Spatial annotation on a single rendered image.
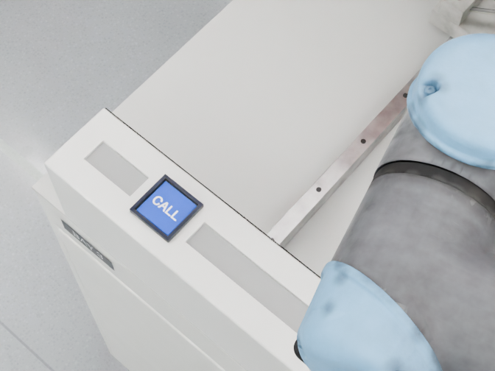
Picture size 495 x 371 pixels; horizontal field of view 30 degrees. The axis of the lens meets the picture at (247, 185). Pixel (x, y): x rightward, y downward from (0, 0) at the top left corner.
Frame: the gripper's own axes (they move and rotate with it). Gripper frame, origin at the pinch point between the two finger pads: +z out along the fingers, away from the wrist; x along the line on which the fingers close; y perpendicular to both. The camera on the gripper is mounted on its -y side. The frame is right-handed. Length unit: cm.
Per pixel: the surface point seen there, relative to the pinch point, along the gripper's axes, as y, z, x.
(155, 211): -0.5, 14.3, 26.6
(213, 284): -2.4, 14.7, 16.7
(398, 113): 32.5, 25.7, 17.2
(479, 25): 48, 23, 16
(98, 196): -3.0, 14.7, 32.6
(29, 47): 38, 111, 116
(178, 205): 1.6, 14.3, 25.2
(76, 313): -2, 111, 59
